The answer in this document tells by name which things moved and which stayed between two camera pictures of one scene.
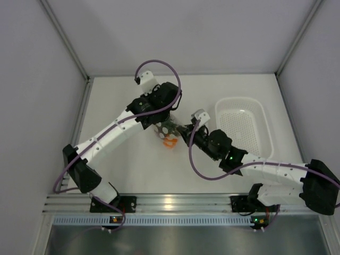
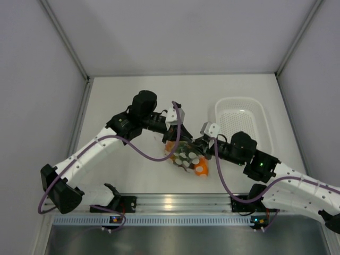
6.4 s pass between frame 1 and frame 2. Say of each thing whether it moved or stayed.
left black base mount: stayed
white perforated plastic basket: stayed
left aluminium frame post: stayed
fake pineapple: moved
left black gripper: moved
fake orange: moved
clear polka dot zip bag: moved
